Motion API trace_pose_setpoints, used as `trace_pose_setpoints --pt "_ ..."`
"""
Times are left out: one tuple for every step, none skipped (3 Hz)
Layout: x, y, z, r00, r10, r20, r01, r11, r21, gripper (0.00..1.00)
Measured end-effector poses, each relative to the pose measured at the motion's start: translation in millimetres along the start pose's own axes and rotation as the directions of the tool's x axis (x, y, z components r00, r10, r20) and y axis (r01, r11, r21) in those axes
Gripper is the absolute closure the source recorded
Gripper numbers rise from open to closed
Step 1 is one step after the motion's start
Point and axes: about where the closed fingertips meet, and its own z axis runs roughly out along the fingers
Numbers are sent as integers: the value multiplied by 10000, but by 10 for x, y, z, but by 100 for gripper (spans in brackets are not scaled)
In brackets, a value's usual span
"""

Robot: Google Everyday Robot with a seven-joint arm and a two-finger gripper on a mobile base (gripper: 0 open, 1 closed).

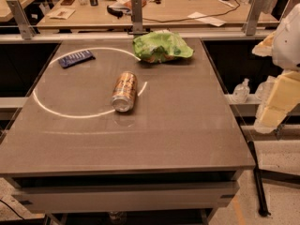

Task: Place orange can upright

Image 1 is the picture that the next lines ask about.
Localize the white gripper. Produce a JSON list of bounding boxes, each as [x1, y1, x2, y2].
[[252, 4, 300, 134]]

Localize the orange soda can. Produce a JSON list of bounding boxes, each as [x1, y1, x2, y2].
[[112, 71, 138, 113]]

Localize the clear bottle right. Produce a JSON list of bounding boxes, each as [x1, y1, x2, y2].
[[255, 76, 276, 101]]

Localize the clear bottle left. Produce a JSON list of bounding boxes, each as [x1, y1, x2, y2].
[[232, 78, 250, 103]]

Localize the white paper sheet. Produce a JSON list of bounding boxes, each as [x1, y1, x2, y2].
[[188, 12, 226, 27]]

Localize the green chip bag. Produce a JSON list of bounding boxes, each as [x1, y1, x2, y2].
[[133, 30, 194, 64]]

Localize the black floor pole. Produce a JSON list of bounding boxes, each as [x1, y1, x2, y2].
[[247, 141, 271, 218]]

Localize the black sunglasses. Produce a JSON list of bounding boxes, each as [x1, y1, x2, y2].
[[107, 6, 123, 19]]

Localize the blue snack bar wrapper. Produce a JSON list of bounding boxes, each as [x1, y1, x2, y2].
[[58, 50, 95, 68]]

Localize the brown wallet on desk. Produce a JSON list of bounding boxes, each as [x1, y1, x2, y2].
[[61, 0, 75, 6]]

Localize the white packet on desk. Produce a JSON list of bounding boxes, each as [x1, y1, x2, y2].
[[48, 7, 75, 20]]

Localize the right metal bracket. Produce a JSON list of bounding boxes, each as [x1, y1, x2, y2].
[[242, 0, 265, 36]]

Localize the metal bracket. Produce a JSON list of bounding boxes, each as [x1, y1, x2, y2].
[[242, 0, 265, 36], [7, 0, 36, 39], [129, 0, 144, 36]]

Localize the black cable on desk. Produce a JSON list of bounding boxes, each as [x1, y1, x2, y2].
[[142, 0, 242, 23]]

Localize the middle metal bracket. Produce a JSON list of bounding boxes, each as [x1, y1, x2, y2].
[[129, 0, 144, 36]]

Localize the left metal bracket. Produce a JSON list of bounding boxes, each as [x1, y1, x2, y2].
[[7, 0, 36, 39]]

